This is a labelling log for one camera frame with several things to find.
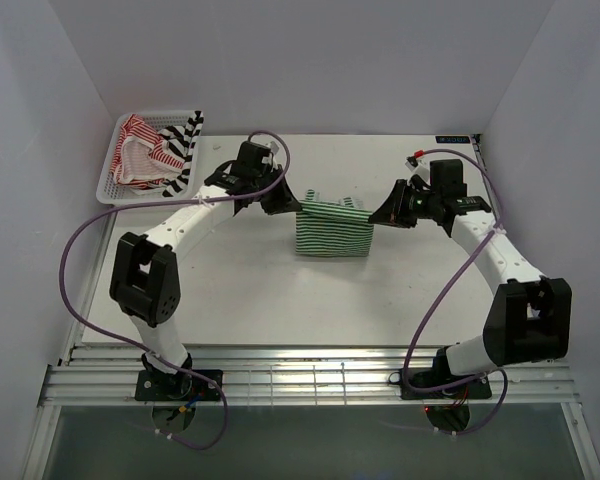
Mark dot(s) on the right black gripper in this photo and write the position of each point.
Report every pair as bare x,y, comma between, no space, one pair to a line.
400,204

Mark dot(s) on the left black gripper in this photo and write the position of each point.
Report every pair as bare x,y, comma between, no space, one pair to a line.
273,195

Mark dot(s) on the green white striped tank top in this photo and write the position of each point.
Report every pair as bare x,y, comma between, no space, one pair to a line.
332,228

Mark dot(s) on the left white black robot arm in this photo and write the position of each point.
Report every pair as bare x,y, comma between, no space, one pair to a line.
145,281

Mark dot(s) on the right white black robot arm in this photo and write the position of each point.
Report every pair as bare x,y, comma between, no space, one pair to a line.
529,317

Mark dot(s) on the black white striped tank top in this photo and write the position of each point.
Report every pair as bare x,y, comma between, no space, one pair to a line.
181,142

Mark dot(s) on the red white striped tank top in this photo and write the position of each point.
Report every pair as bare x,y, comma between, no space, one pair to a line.
141,159

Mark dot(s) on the blue label sticker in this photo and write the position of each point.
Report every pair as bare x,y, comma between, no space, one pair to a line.
452,139

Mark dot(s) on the white plastic basket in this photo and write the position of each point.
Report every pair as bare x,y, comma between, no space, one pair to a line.
108,192

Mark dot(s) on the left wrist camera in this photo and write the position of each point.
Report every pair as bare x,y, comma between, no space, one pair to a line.
253,160

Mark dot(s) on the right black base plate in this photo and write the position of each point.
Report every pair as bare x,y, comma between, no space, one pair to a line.
425,384

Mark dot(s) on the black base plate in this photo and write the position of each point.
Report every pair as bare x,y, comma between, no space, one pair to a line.
425,384
160,387

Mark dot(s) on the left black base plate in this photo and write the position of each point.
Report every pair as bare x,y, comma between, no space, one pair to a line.
160,387

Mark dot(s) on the aluminium rail frame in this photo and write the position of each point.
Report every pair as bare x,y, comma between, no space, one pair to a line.
106,376

